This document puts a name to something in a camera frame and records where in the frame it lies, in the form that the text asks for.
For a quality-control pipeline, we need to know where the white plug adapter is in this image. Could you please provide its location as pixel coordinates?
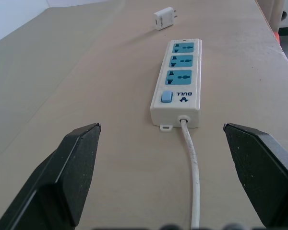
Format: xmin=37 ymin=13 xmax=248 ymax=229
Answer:
xmin=154 ymin=7 xmax=179 ymax=31

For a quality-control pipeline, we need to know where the white power strip cable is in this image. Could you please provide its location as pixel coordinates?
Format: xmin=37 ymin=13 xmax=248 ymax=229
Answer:
xmin=180 ymin=118 xmax=201 ymax=228

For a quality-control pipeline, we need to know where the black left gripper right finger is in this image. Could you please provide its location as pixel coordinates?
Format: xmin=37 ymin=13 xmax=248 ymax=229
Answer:
xmin=222 ymin=122 xmax=288 ymax=230

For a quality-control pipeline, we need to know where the beige curtain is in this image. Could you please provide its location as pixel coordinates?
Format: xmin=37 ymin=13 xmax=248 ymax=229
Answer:
xmin=255 ymin=0 xmax=286 ymax=33

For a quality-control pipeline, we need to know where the white power strip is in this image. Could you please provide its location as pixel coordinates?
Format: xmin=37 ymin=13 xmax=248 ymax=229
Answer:
xmin=150 ymin=38 xmax=203 ymax=133

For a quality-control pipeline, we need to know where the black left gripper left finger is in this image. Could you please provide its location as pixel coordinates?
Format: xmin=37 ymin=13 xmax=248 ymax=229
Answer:
xmin=0 ymin=123 xmax=102 ymax=230

